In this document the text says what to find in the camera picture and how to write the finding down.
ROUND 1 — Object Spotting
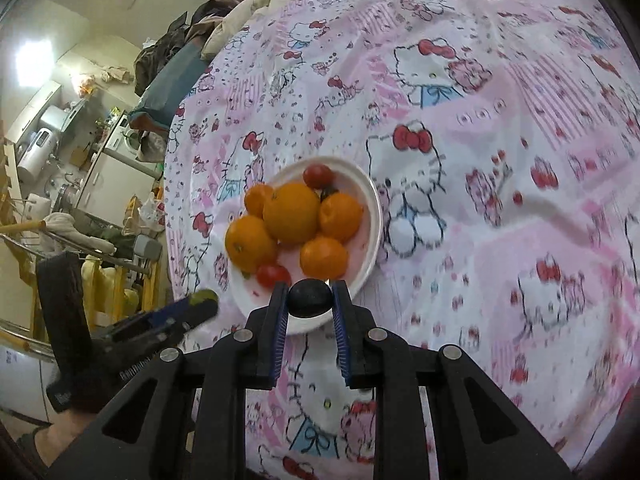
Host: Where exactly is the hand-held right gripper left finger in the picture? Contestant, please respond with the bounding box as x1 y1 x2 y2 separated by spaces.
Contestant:
47 282 291 480

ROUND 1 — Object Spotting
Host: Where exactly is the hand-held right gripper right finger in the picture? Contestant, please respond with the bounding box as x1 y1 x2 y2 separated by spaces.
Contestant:
330 280 576 480

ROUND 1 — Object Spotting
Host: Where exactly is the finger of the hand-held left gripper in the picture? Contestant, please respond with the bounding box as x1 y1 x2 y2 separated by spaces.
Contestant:
112 292 203 336
117 302 221 361

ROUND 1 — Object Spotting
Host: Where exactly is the dark purple grape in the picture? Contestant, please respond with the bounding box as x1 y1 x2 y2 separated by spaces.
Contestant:
289 280 334 320

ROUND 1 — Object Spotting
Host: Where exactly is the red cherry tomato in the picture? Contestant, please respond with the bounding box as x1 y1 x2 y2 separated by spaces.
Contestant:
256 264 293 290
303 164 335 189

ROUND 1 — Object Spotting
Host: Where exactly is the medium orange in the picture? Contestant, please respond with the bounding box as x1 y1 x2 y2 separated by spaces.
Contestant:
299 236 350 281
318 192 365 242
225 215 280 272

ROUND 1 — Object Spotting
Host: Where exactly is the white pink plate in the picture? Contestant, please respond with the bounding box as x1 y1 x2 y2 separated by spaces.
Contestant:
227 156 384 336

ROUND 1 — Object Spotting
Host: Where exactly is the large orange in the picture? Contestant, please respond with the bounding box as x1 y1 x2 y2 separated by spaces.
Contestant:
262 182 322 242

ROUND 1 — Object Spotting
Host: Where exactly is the small orange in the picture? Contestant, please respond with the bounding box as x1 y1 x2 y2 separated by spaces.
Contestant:
244 183 275 219

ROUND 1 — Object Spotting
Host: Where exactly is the person's left forearm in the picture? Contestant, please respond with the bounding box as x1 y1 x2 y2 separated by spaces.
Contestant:
17 407 103 478

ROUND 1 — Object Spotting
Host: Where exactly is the yellow wooden rack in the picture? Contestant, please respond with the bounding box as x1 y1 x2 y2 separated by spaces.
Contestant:
80 195 163 331

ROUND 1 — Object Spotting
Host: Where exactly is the mop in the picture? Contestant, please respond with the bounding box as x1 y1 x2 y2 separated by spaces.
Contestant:
0 212 117 256

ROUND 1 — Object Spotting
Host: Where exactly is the white washing machine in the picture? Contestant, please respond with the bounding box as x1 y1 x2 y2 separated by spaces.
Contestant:
102 112 166 181

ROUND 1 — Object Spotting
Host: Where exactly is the white kitchen appliance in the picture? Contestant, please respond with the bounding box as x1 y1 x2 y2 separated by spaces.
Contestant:
16 127 57 185

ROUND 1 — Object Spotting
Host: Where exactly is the pink cartoon printed blanket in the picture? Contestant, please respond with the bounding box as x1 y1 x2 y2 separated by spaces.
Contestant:
162 0 640 480

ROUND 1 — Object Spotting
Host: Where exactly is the blue pillow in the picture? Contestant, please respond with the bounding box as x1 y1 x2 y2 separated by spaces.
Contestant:
126 40 211 131

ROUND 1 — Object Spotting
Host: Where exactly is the pile of clothes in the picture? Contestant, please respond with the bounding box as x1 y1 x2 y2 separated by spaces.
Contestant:
134 0 241 96

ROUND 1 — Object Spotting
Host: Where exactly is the cream duvet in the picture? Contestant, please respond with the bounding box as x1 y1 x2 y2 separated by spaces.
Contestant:
202 0 383 59

